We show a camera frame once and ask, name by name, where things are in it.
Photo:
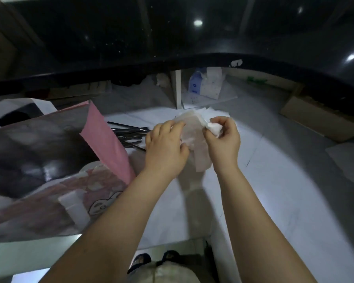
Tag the person's right hand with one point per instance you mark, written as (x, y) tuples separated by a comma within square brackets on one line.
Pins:
[(225, 150)]

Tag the person's left hand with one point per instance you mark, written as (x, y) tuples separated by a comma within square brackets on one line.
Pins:
[(165, 153)]

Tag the person's left thumb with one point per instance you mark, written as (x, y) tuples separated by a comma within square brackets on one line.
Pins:
[(184, 147)]

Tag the person's right thumb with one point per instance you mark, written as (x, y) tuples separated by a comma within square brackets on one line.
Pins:
[(210, 132)]

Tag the white tissue paper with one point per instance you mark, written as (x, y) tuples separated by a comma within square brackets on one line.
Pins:
[(194, 135)]

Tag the person's left forearm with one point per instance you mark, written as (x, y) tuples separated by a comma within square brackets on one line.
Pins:
[(118, 226)]

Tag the person's right forearm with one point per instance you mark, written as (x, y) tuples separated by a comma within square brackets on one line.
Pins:
[(253, 226)]

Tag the white tissue box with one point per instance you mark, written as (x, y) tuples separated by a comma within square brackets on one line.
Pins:
[(211, 83)]

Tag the white table leg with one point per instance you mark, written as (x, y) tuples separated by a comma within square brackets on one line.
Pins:
[(177, 88)]

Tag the bundle of black metal sticks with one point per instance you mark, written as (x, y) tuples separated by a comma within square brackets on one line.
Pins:
[(129, 134)]

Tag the crumpled white paper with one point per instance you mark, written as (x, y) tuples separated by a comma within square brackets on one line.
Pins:
[(162, 80)]

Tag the white sticker scrap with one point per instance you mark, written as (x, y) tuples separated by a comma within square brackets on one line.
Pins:
[(236, 63)]

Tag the person's black sandal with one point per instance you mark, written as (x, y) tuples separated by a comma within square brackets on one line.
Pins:
[(139, 261), (171, 255)]

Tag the brown cardboard box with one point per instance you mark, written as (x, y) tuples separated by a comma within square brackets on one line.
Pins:
[(321, 117)]

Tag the person's beige shorts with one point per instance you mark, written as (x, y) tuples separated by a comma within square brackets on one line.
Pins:
[(174, 272)]

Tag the pink cartoon paper bag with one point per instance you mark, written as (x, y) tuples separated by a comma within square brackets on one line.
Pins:
[(47, 173)]

